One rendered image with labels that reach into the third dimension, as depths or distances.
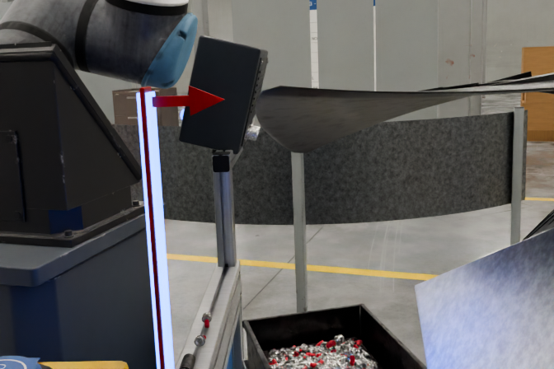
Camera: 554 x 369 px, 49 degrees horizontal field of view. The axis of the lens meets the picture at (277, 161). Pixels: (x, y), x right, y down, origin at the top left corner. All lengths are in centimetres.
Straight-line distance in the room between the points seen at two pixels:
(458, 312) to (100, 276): 47
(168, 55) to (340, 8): 597
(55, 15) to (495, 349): 69
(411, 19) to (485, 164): 411
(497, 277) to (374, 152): 193
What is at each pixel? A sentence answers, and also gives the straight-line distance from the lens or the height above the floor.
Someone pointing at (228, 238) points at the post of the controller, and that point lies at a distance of 105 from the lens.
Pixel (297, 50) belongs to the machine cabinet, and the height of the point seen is 128.
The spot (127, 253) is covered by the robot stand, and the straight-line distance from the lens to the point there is 88.
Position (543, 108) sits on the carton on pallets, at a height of 43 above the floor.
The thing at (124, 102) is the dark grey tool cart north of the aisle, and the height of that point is 76.
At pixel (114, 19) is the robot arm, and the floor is 127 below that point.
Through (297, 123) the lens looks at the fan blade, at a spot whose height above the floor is 116.
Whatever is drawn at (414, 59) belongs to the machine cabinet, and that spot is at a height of 114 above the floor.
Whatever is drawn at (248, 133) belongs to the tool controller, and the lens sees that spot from 110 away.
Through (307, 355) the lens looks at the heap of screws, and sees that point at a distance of 80.
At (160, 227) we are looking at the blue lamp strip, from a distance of 51.
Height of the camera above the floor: 121
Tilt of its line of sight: 10 degrees down
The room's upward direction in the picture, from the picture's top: 2 degrees counter-clockwise
